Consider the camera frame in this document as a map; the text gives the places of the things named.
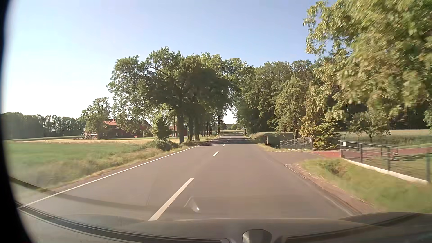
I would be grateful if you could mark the single broad tree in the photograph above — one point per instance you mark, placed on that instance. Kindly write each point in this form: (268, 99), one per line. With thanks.
(97, 113)

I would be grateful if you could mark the row of roadside trees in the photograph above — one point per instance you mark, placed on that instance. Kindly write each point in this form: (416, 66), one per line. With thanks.
(179, 91)

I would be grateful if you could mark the small tree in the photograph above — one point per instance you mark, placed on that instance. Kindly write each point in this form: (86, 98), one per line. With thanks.
(369, 125)

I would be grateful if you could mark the green and yellow field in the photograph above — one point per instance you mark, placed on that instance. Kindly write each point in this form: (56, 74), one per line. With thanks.
(67, 148)

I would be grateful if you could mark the pale field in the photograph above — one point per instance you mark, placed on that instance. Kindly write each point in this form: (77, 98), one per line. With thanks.
(398, 136)

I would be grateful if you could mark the large overhanging tree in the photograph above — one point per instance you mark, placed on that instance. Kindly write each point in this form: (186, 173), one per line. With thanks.
(371, 57)

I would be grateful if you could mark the road markings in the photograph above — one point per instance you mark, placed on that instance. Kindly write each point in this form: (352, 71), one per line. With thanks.
(172, 198)

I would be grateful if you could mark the dark metal railing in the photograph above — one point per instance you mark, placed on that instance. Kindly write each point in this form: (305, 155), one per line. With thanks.
(388, 157)
(297, 144)

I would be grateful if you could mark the grass verge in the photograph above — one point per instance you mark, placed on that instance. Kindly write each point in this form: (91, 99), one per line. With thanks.
(77, 168)
(371, 185)

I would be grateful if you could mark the red paved driveway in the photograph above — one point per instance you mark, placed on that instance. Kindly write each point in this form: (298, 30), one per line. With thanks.
(371, 152)

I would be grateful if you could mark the red brick farmhouse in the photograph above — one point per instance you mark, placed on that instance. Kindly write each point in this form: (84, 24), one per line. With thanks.
(116, 130)

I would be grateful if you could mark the car's own bonnet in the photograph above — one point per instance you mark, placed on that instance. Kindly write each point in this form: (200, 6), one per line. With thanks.
(256, 229)

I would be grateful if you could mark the distant wood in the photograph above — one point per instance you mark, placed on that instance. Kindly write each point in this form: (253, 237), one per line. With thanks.
(37, 126)

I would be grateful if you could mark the grey asphalt road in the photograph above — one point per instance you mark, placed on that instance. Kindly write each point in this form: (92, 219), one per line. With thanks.
(243, 175)

